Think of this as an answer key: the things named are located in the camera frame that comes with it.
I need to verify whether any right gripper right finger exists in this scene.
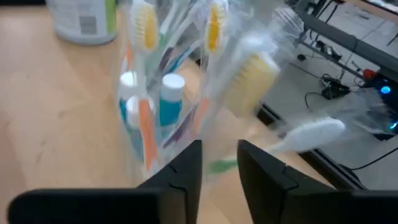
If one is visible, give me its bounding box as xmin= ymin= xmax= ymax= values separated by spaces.
xmin=237 ymin=139 xmax=353 ymax=224

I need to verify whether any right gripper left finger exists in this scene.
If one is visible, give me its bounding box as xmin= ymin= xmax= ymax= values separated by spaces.
xmin=137 ymin=139 xmax=204 ymax=224

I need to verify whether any purple toothbrush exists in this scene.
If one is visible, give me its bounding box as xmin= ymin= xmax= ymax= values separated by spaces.
xmin=161 ymin=104 xmax=200 ymax=150
xmin=157 ymin=46 xmax=175 ymax=74

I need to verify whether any green toothbrush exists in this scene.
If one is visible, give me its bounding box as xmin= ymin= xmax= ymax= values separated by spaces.
xmin=158 ymin=30 xmax=170 ymax=50
xmin=206 ymin=117 xmax=346 ymax=177

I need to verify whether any clear plastic organizer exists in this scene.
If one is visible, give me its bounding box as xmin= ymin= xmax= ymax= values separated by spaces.
xmin=110 ymin=0 xmax=238 ymax=185

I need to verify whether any blue toothbrush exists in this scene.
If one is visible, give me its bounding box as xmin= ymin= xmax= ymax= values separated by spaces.
xmin=174 ymin=46 xmax=200 ymax=75

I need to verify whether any black device with blue light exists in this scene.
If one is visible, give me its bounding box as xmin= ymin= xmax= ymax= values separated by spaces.
xmin=371 ymin=70 xmax=398 ymax=141

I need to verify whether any small red object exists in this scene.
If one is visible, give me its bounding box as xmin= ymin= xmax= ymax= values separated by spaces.
xmin=363 ymin=68 xmax=377 ymax=81

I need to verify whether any grey metal beam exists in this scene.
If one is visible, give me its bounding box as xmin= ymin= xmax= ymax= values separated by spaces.
xmin=292 ymin=0 xmax=398 ymax=74

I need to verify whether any white wipes canister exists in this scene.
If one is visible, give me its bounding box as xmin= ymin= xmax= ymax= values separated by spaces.
xmin=45 ymin=0 xmax=119 ymax=46

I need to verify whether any black floor cable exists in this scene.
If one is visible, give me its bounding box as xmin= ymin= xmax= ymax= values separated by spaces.
xmin=340 ymin=146 xmax=398 ymax=172

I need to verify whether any black cable bundle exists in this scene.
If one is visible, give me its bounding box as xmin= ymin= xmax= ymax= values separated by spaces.
xmin=304 ymin=73 xmax=353 ymax=110

